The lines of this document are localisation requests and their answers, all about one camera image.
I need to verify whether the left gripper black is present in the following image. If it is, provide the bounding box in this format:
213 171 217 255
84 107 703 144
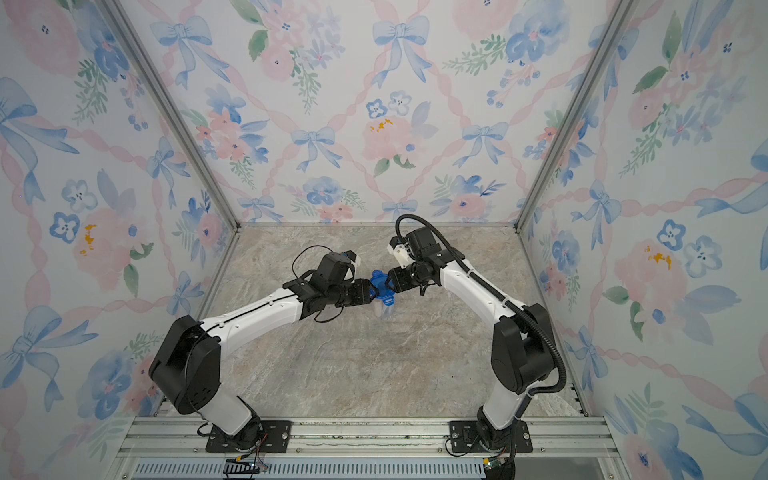
329 278 381 308

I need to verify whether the blue container lid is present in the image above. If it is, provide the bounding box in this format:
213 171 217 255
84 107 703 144
370 269 395 307

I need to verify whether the clear plastic container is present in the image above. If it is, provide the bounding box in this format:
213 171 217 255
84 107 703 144
372 299 396 318

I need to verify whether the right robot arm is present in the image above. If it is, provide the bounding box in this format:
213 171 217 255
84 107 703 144
386 226 567 451

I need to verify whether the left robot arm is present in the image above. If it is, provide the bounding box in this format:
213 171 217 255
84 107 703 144
149 251 379 451

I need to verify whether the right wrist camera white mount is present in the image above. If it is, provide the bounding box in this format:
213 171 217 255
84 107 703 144
387 236 415 268

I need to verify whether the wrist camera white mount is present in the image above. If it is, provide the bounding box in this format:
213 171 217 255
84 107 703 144
340 250 362 270
387 236 415 268

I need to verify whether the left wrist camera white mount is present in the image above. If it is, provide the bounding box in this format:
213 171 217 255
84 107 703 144
340 250 362 270

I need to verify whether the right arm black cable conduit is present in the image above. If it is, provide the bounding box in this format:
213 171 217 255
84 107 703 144
394 214 568 480

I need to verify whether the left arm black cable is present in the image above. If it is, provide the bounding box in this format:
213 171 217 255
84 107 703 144
290 244 346 325

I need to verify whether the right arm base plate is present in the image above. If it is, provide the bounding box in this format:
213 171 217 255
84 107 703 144
446 420 533 456

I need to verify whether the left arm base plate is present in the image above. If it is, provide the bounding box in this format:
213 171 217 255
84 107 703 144
205 420 293 454

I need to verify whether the aluminium frame rail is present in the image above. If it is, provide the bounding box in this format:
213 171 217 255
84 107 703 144
106 417 629 479

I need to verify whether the left corner aluminium post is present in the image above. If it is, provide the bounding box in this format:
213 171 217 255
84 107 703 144
95 0 240 231

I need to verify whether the corner aluminium post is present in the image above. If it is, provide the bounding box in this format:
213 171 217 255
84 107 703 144
95 0 240 231
515 0 635 235

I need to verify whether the right corner aluminium post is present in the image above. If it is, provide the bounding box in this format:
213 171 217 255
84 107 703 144
515 0 635 235

